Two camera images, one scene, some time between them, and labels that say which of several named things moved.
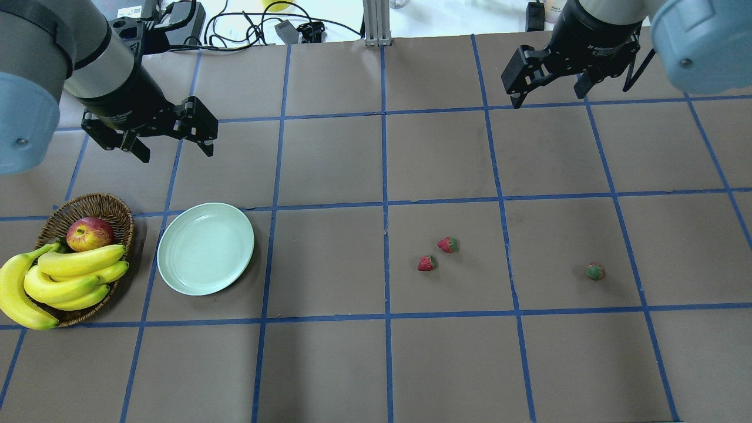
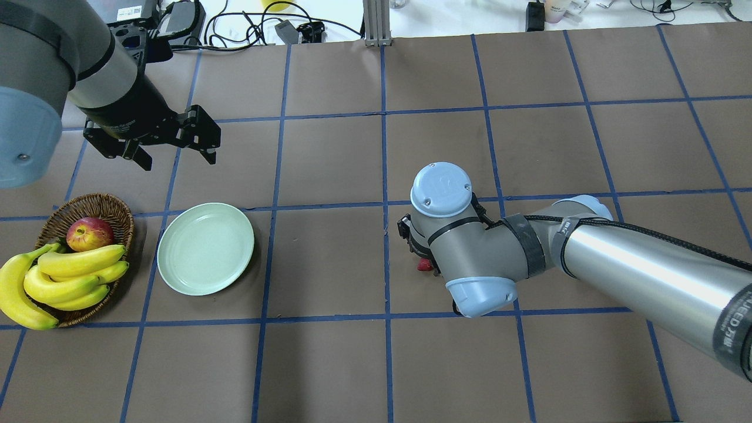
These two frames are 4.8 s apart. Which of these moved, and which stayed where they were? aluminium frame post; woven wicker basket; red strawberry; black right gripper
Moved: black right gripper
Stayed: red strawberry; aluminium frame post; woven wicker basket
